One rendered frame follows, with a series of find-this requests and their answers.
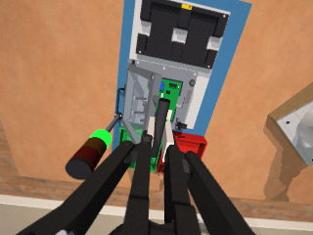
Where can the green circuit board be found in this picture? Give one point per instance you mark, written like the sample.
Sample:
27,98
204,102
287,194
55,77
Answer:
169,90

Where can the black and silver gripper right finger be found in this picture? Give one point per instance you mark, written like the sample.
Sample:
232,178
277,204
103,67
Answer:
218,213

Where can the red open-top bin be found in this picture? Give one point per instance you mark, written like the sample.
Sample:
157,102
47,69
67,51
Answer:
185,142

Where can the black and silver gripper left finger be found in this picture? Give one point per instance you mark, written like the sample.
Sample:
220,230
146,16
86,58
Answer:
77,213

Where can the green bin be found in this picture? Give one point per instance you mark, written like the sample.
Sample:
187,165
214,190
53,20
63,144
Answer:
123,135

